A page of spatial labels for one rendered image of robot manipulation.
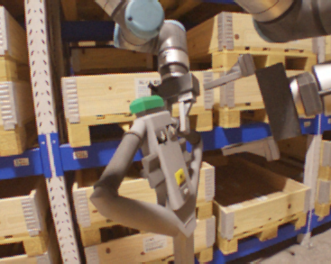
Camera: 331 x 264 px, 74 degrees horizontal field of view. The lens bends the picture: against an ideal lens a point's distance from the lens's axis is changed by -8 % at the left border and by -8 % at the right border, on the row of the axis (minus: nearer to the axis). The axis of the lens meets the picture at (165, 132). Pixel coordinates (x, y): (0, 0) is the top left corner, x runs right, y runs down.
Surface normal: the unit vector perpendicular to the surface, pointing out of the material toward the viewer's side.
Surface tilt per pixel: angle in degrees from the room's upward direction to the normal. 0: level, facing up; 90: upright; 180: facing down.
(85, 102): 90
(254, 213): 90
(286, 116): 90
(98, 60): 90
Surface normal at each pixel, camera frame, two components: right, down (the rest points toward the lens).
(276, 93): -0.47, 0.19
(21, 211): 0.33, 0.16
